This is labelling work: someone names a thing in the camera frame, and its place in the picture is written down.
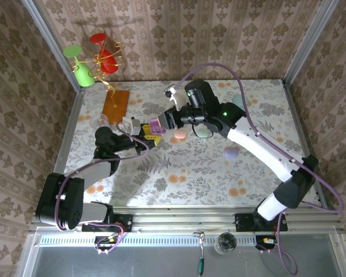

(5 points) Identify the clear glass jar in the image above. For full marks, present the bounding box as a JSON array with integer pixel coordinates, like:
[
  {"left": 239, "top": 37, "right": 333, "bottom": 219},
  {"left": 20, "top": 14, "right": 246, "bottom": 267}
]
[{"left": 215, "top": 231, "right": 239, "bottom": 255}]

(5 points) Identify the thin black cable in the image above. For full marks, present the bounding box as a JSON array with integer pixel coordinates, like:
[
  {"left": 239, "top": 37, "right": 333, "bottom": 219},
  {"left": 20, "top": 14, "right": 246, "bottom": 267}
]
[{"left": 191, "top": 123, "right": 216, "bottom": 140}]

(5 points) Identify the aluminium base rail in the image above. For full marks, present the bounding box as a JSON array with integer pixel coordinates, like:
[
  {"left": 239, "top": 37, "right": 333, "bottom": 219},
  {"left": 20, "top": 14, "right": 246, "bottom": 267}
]
[{"left": 28, "top": 204, "right": 345, "bottom": 233}]

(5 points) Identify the clear glass cup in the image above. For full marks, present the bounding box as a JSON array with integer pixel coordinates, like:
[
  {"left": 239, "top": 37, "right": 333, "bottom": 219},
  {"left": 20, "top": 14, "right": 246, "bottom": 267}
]
[{"left": 89, "top": 113, "right": 110, "bottom": 130}]

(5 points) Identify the green wine glass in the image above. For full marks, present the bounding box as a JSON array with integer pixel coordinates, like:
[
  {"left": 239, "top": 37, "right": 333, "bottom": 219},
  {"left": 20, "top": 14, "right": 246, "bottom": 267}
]
[{"left": 63, "top": 44, "right": 95, "bottom": 87}]

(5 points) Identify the black connector block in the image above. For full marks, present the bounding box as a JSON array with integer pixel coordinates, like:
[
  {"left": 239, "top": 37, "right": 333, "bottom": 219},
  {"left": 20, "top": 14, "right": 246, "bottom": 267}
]
[
  {"left": 94, "top": 235, "right": 122, "bottom": 252},
  {"left": 255, "top": 235, "right": 277, "bottom": 251}
]

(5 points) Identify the grey metal trough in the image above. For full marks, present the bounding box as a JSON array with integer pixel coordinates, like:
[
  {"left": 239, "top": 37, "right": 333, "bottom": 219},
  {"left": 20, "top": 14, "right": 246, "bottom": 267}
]
[{"left": 17, "top": 227, "right": 346, "bottom": 277}]

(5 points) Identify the purple earbud charging case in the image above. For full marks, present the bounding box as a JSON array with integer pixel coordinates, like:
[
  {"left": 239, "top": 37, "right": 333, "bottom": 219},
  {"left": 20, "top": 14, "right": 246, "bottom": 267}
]
[{"left": 149, "top": 118, "right": 167, "bottom": 136}]

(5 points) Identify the wooden base board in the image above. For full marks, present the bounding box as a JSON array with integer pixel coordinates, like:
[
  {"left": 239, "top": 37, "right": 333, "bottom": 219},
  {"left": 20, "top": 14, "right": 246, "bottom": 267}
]
[{"left": 101, "top": 89, "right": 131, "bottom": 125}]

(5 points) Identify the aluminium table side rail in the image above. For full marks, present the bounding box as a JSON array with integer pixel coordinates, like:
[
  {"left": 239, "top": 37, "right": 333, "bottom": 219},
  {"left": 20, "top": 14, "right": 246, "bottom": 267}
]
[
  {"left": 281, "top": 80, "right": 328, "bottom": 210},
  {"left": 54, "top": 88, "right": 87, "bottom": 174}
]

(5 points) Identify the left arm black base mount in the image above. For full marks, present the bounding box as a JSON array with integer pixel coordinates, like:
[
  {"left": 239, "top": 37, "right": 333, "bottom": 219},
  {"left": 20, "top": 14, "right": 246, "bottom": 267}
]
[{"left": 81, "top": 214, "right": 133, "bottom": 233}]

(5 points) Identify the aluminium corner post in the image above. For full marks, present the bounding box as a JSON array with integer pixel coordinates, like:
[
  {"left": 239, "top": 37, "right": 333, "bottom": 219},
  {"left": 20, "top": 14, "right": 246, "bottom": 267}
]
[
  {"left": 281, "top": 0, "right": 340, "bottom": 85},
  {"left": 20, "top": 0, "right": 87, "bottom": 92}
]

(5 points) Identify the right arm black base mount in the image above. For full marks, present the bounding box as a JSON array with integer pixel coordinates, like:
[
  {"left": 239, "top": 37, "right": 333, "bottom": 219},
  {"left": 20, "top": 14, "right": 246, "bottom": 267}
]
[{"left": 235, "top": 212, "right": 288, "bottom": 233}]

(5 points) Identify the mint green earbud charging case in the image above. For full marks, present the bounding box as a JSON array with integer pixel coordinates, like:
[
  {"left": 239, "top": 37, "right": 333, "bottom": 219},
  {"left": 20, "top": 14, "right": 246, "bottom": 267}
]
[{"left": 196, "top": 126, "right": 213, "bottom": 140}]

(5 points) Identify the slotted cable duct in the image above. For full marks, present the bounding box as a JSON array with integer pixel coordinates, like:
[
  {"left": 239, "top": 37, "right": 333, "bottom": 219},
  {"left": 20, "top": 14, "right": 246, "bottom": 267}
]
[{"left": 36, "top": 232, "right": 277, "bottom": 248}]

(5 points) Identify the red wine glass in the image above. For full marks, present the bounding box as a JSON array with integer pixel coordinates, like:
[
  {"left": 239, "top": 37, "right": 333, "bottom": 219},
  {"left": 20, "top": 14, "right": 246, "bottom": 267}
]
[{"left": 89, "top": 32, "right": 119, "bottom": 75}]

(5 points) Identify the gold wire glass rack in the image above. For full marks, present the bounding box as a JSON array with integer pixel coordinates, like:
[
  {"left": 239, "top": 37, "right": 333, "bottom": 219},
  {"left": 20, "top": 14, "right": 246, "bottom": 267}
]
[{"left": 66, "top": 41, "right": 127, "bottom": 109}]

